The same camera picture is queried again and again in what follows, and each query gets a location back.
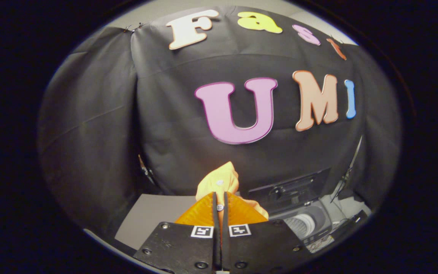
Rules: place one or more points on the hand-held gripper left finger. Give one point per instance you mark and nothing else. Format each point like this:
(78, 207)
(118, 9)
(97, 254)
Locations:
(188, 247)

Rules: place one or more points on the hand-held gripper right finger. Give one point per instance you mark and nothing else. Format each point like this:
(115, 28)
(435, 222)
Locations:
(257, 247)

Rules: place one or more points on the black box on floor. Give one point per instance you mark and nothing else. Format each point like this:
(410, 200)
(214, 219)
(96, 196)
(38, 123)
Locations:
(359, 217)

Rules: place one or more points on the thin metal backdrop stand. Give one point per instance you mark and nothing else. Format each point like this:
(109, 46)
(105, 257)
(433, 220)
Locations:
(350, 163)
(145, 171)

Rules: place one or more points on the beige cabinet with dark frame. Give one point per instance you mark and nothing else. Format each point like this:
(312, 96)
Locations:
(154, 217)

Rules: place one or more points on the black backdrop cloth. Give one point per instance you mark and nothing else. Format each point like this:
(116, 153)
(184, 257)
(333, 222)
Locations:
(173, 125)

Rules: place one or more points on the orange garment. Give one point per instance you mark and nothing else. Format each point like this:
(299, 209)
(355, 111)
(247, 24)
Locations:
(219, 179)

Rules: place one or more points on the grey washing machine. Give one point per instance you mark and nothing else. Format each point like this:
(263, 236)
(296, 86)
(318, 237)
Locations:
(318, 217)

